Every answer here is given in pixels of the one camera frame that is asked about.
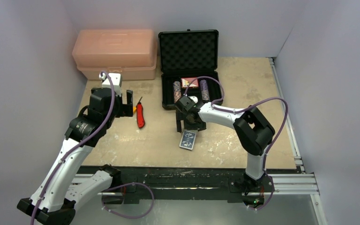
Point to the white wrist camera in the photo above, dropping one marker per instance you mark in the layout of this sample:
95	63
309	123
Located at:
111	80
194	99

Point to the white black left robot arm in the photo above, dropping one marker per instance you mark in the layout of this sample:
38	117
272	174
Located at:
71	152

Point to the black poker set case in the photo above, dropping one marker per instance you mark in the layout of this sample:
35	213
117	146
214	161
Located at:
188	54

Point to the purple poker chip stack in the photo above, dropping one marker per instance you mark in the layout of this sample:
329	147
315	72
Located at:
204	91

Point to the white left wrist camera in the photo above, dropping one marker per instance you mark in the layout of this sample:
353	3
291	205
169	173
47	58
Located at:
111	80

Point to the pink translucent plastic toolbox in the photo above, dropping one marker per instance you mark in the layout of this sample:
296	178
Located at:
129	52

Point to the blue playing card deck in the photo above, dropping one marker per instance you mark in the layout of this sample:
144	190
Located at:
187	140

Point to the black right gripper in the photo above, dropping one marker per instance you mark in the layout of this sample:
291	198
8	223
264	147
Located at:
186	119

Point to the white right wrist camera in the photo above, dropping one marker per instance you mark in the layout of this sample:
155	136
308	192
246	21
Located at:
194	99

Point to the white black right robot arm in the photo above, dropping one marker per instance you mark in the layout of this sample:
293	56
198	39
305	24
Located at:
253	130

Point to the black aluminium base frame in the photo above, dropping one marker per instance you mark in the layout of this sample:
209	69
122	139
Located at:
159	183

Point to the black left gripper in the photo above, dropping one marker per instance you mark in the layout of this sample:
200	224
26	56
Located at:
128	105

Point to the red playing card deck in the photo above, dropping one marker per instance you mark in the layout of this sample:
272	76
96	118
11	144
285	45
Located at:
190	82

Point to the red folding utility knife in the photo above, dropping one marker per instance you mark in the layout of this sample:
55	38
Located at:
139	114

